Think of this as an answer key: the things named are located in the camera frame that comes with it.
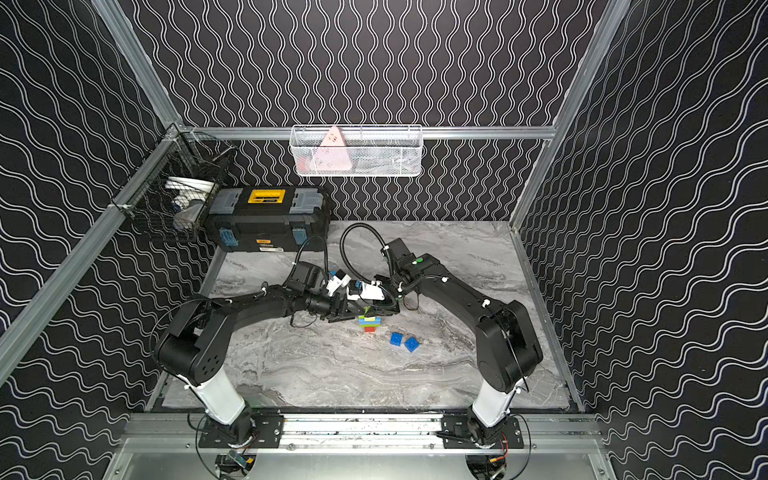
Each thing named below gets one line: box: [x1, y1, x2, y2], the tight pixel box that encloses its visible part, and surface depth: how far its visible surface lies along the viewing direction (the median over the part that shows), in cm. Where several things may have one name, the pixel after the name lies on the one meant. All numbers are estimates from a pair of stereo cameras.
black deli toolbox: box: [206, 186, 330, 253], surface depth 103 cm
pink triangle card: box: [313, 126, 352, 172], surface depth 91 cm
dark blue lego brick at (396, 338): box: [390, 332, 404, 347], surface depth 91 cm
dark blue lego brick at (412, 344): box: [404, 336, 421, 353], surface depth 90 cm
